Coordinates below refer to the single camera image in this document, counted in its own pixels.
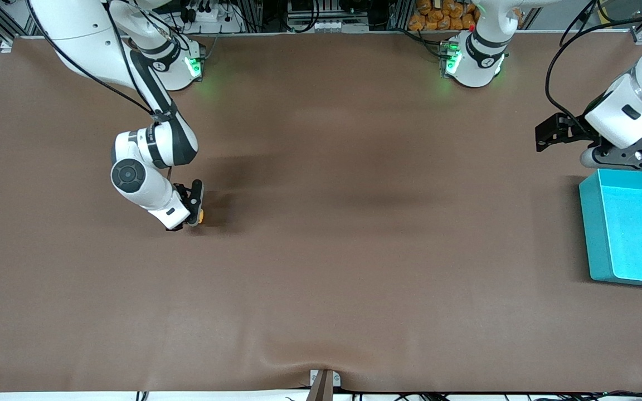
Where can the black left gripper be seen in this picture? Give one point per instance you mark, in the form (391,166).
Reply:
(575,129)

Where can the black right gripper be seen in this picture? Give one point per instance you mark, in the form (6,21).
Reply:
(174,228)

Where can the yellow beetle toy car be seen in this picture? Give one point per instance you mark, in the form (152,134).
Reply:
(201,216)

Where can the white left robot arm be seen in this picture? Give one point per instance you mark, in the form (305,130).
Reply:
(480,67)

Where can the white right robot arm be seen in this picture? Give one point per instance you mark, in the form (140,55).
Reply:
(142,189)

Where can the teal plastic bin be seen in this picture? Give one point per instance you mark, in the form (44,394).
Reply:
(633,234)

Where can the brown table mat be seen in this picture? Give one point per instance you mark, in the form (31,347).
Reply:
(321,278)

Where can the pile of orange objects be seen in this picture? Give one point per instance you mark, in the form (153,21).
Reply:
(438,19)

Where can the white power strip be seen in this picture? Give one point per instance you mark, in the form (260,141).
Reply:
(209,15)

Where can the white terminal block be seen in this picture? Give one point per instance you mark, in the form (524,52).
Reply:
(343,26)

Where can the metal table clamp bracket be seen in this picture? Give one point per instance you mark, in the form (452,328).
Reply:
(324,387)

